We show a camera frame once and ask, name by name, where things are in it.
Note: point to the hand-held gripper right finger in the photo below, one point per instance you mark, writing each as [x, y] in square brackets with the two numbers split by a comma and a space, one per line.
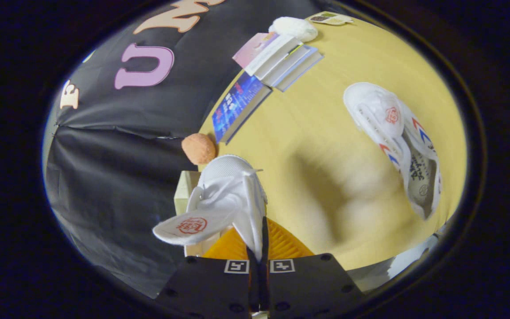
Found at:
[308, 288]

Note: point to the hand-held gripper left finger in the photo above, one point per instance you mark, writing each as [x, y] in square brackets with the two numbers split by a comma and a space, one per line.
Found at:
[210, 288]

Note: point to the white canvas shoe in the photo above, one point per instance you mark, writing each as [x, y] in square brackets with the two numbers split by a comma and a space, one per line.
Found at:
[379, 115]
[228, 195]

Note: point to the brown fabric storage box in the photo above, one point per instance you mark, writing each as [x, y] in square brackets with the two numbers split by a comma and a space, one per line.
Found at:
[185, 190]

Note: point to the orange rough oval object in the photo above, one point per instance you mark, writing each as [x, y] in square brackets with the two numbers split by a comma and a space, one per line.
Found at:
[198, 148]

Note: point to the black backdrop cloth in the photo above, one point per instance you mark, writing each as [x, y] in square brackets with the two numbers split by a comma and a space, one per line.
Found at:
[104, 177]

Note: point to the blue printed book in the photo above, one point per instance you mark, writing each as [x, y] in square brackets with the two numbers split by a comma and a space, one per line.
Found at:
[235, 106]

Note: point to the lavender cover book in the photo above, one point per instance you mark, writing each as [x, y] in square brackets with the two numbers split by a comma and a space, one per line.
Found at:
[303, 71]

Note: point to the green-edged white book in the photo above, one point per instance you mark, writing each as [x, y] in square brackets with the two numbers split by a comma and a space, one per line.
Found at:
[290, 64]

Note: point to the pink cover book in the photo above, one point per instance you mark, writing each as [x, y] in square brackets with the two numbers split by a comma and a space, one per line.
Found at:
[255, 48]

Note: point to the white knobbly oval object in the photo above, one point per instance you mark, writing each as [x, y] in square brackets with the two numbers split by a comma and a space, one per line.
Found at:
[295, 29]

